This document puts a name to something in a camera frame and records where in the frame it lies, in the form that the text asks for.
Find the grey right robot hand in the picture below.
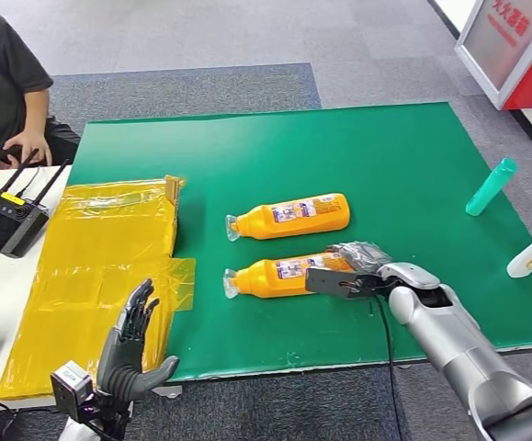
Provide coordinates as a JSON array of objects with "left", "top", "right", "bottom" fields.
[{"left": 325, "top": 241, "right": 394, "bottom": 279}]

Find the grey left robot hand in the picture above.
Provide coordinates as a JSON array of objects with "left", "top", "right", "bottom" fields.
[{"left": 97, "top": 278, "right": 180, "bottom": 403}]

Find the orange bottle with clear cap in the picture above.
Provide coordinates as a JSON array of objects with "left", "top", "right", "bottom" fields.
[
  {"left": 223, "top": 251, "right": 356, "bottom": 300},
  {"left": 224, "top": 192, "right": 351, "bottom": 243}
]

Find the teal plastic bottle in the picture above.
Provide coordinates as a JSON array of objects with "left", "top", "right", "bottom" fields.
[{"left": 465, "top": 157, "right": 519, "bottom": 218}]

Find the green table mat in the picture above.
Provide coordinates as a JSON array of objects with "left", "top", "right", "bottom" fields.
[{"left": 65, "top": 101, "right": 532, "bottom": 385}]

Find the yellow tape-wrapped flat cardboard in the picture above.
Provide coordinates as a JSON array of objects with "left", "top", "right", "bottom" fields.
[{"left": 0, "top": 175, "right": 197, "bottom": 401}]

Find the black remote controller with antennas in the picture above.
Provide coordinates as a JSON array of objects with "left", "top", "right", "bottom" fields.
[{"left": 0, "top": 149, "right": 70, "bottom": 260}]

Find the red and white sign cabinet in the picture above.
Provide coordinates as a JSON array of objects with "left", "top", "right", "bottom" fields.
[{"left": 453, "top": 0, "right": 532, "bottom": 112}]

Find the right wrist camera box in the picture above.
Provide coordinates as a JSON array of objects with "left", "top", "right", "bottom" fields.
[{"left": 305, "top": 266, "right": 386, "bottom": 300}]

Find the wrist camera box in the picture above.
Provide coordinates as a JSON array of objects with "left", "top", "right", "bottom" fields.
[
  {"left": 305, "top": 266, "right": 386, "bottom": 300},
  {"left": 50, "top": 360, "right": 94, "bottom": 421}
]

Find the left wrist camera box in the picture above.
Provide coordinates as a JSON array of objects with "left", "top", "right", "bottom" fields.
[{"left": 50, "top": 360, "right": 94, "bottom": 421}]

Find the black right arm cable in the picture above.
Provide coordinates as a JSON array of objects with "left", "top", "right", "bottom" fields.
[{"left": 374, "top": 297, "right": 404, "bottom": 441}]

